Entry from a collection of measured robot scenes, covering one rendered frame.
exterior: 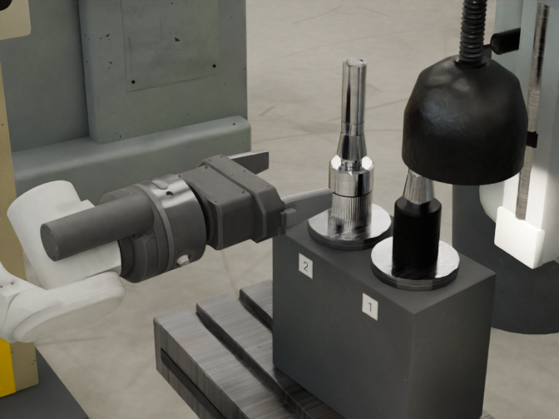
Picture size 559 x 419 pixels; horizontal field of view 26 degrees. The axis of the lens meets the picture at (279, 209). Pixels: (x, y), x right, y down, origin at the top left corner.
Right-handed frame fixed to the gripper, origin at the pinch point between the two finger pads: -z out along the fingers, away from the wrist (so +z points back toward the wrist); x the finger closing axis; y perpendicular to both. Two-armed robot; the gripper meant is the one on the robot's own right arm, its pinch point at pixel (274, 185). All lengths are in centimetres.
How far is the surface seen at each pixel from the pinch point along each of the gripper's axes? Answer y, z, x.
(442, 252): 7.2, -13.3, -11.1
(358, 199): 3.5, -9.2, -2.3
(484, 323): 14.3, -15.3, -15.9
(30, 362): 110, -26, 130
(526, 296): 108, -137, 79
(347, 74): -9.9, -8.8, -0.4
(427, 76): -30, 19, -40
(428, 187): -1.4, -10.3, -11.4
